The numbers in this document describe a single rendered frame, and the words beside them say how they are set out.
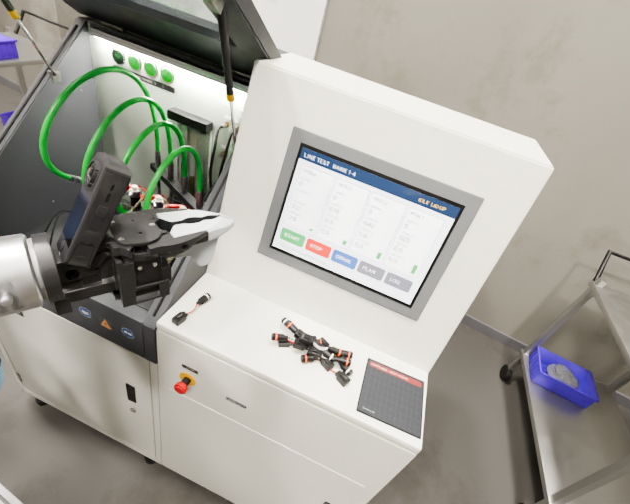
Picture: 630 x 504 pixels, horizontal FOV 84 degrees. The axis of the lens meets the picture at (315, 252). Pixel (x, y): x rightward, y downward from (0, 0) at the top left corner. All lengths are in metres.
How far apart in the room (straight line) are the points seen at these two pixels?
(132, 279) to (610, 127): 2.27
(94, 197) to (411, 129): 0.65
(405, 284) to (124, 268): 0.67
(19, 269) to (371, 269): 0.71
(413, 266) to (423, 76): 1.60
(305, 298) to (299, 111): 0.49
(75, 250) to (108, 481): 1.51
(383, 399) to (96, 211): 0.76
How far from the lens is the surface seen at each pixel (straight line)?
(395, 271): 0.90
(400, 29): 2.37
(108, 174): 0.38
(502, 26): 2.29
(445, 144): 0.84
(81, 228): 0.40
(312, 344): 0.91
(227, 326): 0.95
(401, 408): 0.95
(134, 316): 1.02
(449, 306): 0.95
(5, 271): 0.41
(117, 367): 1.28
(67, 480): 1.89
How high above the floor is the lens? 1.73
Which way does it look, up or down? 37 degrees down
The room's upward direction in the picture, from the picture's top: 18 degrees clockwise
